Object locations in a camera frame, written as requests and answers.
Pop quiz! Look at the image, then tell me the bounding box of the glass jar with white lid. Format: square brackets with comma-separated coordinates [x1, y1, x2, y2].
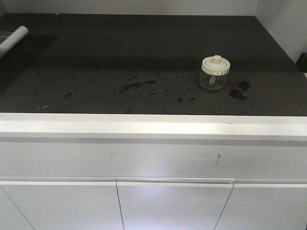
[199, 55, 231, 91]

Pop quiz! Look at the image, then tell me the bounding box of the white base cabinet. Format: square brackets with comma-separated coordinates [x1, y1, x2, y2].
[0, 113, 307, 230]

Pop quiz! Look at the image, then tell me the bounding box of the white rolled paper tube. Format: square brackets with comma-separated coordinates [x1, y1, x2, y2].
[0, 26, 29, 58]

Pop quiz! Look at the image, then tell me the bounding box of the black object at right wall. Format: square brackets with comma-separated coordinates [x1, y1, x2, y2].
[295, 52, 307, 73]

